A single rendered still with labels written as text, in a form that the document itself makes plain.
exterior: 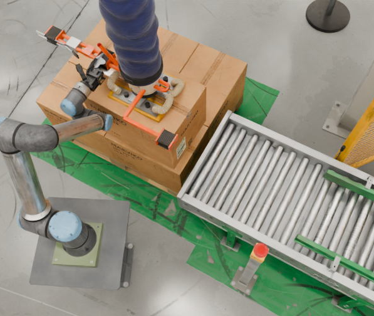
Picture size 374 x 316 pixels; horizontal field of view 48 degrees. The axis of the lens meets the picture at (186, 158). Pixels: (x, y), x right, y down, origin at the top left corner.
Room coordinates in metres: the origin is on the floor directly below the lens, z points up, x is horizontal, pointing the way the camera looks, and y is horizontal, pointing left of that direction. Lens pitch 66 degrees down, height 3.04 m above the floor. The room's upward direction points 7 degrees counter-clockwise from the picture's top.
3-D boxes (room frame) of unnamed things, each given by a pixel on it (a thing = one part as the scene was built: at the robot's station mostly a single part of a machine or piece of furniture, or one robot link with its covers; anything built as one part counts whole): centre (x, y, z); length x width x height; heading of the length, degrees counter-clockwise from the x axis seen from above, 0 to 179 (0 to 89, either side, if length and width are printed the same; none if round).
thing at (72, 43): (1.60, 0.55, 1.20); 0.07 x 0.07 x 0.04; 54
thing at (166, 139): (0.94, 0.09, 1.19); 0.09 x 0.08 x 0.05; 144
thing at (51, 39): (1.61, 0.64, 1.20); 0.31 x 0.03 x 0.05; 54
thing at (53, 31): (1.69, 0.66, 1.20); 0.08 x 0.07 x 0.05; 54
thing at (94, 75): (1.36, 0.45, 1.20); 0.12 x 0.09 x 0.08; 144
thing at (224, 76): (1.76, 0.25, 0.34); 1.20 x 1.00 x 0.40; 54
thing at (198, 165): (1.12, -0.13, 0.58); 0.70 x 0.03 x 0.06; 144
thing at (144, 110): (1.25, 0.23, 1.09); 0.34 x 0.10 x 0.05; 54
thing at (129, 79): (1.33, 0.18, 1.31); 0.23 x 0.23 x 0.04
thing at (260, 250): (0.37, -0.30, 1.02); 0.07 x 0.07 x 0.04
